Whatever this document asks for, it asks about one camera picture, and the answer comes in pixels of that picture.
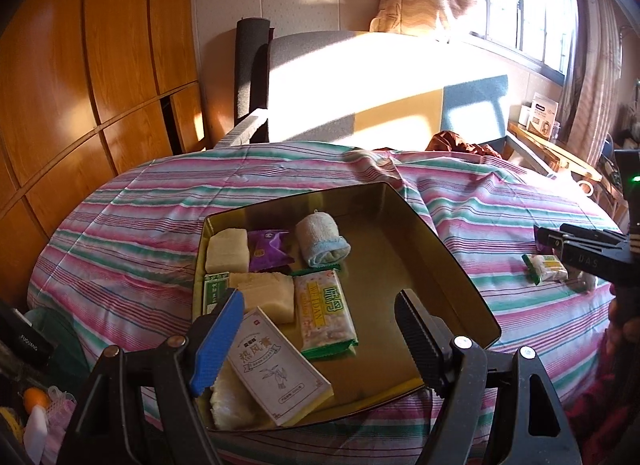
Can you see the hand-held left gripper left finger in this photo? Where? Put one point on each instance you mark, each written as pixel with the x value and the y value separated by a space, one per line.
pixel 220 340

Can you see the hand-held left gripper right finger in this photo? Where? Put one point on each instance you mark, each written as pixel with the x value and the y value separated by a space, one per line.
pixel 415 340

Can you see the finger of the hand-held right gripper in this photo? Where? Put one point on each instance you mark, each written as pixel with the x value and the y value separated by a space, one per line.
pixel 592 234
pixel 590 260

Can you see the small green yellow packet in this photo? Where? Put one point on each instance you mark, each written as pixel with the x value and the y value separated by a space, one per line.
pixel 547 267

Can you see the white medicine box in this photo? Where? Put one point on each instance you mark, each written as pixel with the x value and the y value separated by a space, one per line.
pixel 272 370

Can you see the large cream sponge block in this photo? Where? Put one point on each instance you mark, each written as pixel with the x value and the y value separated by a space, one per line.
pixel 265 295

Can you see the clear plastic bag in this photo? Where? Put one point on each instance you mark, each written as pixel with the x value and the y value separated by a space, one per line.
pixel 227 405

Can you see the green clear snack packet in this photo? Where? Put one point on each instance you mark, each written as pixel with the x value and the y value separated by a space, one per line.
pixel 322 315

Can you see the purple snack packet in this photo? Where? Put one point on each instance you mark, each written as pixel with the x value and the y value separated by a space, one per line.
pixel 267 250

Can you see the white blue towel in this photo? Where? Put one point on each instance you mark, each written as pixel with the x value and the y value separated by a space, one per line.
pixel 320 240

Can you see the person's right forearm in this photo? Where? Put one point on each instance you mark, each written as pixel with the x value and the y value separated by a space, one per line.
pixel 610 405

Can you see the person's right hand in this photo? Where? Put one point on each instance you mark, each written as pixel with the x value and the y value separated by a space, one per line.
pixel 625 320

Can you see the white mug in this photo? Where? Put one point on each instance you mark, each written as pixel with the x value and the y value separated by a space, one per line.
pixel 586 187

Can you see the green and white small box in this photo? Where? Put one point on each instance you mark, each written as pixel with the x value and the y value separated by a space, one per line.
pixel 214 292

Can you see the small cream sponge block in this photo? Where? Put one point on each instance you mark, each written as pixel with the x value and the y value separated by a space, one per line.
pixel 227 250

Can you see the wooden shelf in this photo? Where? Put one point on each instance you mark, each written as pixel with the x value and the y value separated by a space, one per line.
pixel 555 147

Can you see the white box with blue print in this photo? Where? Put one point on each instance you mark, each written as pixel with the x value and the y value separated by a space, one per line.
pixel 544 112

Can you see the striped sheer curtain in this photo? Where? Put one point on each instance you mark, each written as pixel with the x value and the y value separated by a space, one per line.
pixel 595 70

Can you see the pink green striped bed sheet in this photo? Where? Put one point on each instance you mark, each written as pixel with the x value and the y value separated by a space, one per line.
pixel 150 205

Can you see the orange crumpled cloth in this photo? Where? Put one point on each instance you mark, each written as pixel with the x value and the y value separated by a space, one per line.
pixel 457 142

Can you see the dark green cloth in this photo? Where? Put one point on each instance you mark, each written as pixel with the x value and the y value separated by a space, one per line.
pixel 55 340

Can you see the pink plastic bag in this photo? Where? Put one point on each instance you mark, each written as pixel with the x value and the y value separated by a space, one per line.
pixel 59 410

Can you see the orange ball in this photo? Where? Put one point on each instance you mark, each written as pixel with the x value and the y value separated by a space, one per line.
pixel 37 397

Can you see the black box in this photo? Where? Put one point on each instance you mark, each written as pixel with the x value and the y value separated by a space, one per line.
pixel 25 340

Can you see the white plastic bottle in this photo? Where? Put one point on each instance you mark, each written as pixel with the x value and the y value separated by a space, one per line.
pixel 35 432

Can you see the barred window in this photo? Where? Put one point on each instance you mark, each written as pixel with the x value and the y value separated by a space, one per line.
pixel 525 0

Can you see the grey and yellow padded headboard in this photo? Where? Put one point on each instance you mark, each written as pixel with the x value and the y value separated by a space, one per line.
pixel 375 90

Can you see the black rolled mat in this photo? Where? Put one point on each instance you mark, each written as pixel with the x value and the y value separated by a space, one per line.
pixel 252 75

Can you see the wooden wardrobe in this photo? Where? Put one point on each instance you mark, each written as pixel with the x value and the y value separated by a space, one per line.
pixel 75 70

